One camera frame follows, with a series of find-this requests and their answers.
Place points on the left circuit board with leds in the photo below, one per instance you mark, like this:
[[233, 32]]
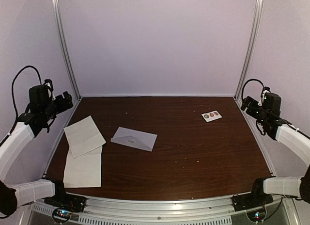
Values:
[[60, 215]]

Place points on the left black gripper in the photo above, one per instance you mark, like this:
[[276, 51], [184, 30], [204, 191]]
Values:
[[67, 99]]

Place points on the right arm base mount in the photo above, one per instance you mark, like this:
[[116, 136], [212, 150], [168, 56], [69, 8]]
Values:
[[250, 200]]

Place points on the white paper sheet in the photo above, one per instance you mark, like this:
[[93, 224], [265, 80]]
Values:
[[83, 171]]

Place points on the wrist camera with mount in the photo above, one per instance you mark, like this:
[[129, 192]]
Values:
[[265, 90], [49, 84]]

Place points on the white envelope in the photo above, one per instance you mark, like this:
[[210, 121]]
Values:
[[134, 139]]

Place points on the sticker sheet with round stickers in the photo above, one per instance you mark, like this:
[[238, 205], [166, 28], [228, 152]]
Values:
[[211, 116]]

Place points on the white letter paper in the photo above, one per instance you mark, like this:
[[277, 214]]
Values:
[[83, 137]]

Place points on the left aluminium frame post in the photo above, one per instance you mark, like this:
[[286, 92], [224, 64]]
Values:
[[64, 48]]

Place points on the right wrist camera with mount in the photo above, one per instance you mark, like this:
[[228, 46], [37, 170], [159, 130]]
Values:
[[265, 90]]

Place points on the circuit board with leds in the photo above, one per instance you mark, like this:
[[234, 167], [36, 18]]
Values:
[[256, 215], [60, 215]]

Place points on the right circuit board with leds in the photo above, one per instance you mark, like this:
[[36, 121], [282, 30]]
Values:
[[256, 215]]

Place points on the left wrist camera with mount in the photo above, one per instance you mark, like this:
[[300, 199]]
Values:
[[49, 84]]

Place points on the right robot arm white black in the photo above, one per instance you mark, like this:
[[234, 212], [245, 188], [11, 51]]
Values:
[[267, 114]]

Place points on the front aluminium rail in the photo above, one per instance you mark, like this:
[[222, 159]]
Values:
[[217, 210]]

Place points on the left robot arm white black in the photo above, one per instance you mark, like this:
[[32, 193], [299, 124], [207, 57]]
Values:
[[39, 114]]

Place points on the right aluminium frame post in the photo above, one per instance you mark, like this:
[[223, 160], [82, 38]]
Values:
[[252, 39]]

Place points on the aluminium frame post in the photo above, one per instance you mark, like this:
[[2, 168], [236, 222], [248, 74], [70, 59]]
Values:
[[64, 48], [252, 39]]

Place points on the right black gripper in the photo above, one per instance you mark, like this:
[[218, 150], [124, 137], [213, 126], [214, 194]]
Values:
[[248, 100]]

